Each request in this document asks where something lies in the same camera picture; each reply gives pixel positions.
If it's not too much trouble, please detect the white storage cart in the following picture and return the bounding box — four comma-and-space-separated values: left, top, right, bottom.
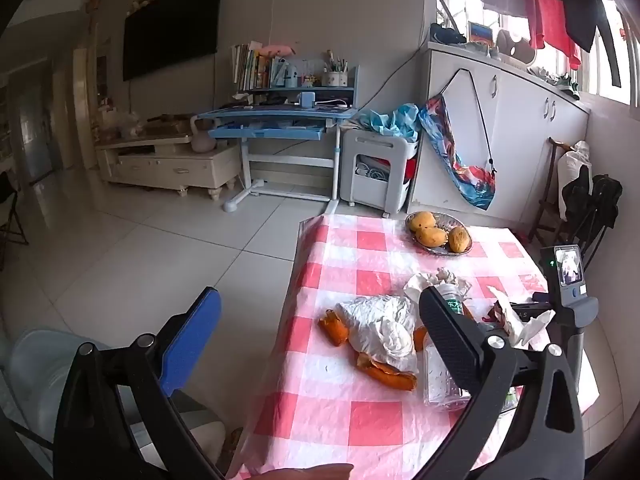
340, 127, 418, 213

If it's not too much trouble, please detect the clear plastic bottle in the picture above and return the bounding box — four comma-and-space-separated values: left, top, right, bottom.
422, 282, 475, 411

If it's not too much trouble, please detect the black folding stool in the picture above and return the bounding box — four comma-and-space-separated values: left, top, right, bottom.
0, 172, 30, 247

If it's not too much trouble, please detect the black flat television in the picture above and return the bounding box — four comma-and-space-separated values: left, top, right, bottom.
122, 0, 224, 82

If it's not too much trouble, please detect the colourful bag with black strap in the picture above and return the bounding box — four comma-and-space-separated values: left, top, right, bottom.
417, 67, 499, 210

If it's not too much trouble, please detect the row of books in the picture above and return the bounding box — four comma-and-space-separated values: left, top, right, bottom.
231, 41, 273, 92

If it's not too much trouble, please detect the pale green plastic stool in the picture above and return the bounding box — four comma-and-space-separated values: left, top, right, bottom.
7, 329, 226, 463

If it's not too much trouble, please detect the cream television stand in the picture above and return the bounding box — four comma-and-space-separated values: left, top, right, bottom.
95, 132, 243, 202

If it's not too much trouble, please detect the beige crumpled tissue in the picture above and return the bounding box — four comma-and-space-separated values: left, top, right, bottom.
404, 269, 472, 306

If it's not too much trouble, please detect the blue plastic bag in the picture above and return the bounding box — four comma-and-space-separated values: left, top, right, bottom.
357, 103, 420, 140

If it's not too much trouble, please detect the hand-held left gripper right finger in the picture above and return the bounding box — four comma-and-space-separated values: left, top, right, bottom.
419, 285, 586, 480

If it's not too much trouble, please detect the white cabinet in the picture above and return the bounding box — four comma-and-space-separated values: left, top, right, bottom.
407, 40, 591, 226

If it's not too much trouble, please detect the blue picture box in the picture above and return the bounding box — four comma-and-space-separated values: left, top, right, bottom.
467, 21, 496, 46

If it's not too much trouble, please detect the pair of sneakers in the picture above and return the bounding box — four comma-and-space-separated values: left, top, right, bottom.
530, 67, 581, 99

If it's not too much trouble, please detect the white bag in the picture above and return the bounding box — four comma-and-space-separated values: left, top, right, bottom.
557, 141, 592, 221

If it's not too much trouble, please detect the wooden chair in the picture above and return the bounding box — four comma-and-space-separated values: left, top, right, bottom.
527, 137, 572, 243

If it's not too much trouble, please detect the beige kettlebell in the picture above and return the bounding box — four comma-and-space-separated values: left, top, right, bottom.
191, 115, 217, 153

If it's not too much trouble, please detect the white pen holder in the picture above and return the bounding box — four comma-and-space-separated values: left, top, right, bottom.
321, 50, 349, 87

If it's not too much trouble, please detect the black folding chair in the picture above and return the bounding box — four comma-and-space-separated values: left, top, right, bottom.
560, 165, 624, 267

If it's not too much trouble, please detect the long orange fruit peel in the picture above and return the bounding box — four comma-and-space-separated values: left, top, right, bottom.
356, 354, 418, 392

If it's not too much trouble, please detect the red hanging garment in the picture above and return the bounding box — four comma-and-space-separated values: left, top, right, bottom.
522, 0, 583, 71

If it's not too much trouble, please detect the red snack wrapper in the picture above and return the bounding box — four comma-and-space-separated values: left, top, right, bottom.
482, 287, 557, 351

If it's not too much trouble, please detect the white crumpled paper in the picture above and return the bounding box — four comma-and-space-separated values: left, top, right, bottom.
335, 296, 421, 373

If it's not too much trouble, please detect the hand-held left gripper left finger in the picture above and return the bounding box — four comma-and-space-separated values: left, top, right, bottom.
52, 286, 226, 480

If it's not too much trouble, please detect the blue study desk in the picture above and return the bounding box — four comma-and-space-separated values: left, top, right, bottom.
197, 65, 360, 213

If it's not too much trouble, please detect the woven fruit basket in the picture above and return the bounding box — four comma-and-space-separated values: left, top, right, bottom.
405, 211, 473, 256

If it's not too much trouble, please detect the pink white checkered tablecloth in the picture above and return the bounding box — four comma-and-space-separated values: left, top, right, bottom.
227, 214, 601, 480

